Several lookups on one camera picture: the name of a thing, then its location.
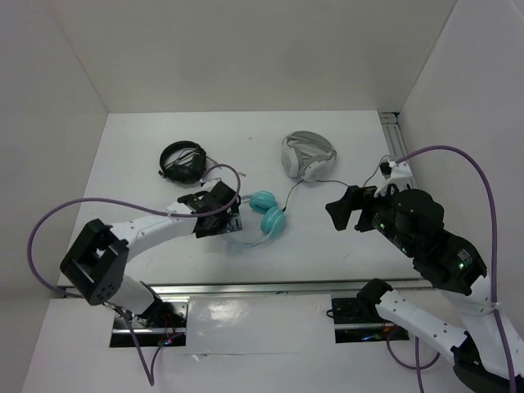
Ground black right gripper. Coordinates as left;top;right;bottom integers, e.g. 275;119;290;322
323;177;415;255

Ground black headphone cable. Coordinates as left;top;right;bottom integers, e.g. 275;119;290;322
280;156;390;214

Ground teal cat-ear headphones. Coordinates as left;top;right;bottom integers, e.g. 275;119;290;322
226;191;287;249

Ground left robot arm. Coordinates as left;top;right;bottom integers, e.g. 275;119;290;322
60;181;242;327

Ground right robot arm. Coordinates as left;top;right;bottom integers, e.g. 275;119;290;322
325;186;523;392

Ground black headphones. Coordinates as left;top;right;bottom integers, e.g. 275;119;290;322
158;141;207;185

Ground white grey headphones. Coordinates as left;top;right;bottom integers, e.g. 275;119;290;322
281;131;337;183

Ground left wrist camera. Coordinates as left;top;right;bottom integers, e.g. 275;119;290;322
199;164;246;188

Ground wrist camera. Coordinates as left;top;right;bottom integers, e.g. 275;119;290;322
199;164;246;188
374;158;413;197

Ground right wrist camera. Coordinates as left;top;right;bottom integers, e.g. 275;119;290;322
374;158;413;197

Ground aluminium front rail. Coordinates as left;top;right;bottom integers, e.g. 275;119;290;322
56;278;427;298

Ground aluminium rail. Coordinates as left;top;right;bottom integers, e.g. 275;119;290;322
56;278;427;298
378;112;417;191

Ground aluminium right rail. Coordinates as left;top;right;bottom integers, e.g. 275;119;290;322
378;112;417;191

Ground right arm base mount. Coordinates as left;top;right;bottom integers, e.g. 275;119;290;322
326;297;409;344

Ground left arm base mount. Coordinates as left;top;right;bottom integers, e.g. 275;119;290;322
109;296;190;348

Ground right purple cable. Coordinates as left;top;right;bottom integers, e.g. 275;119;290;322
386;145;517;393

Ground purple cable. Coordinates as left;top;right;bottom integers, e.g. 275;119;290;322
26;163;242;386
386;145;517;393

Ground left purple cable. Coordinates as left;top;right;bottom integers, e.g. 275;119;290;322
26;163;242;386

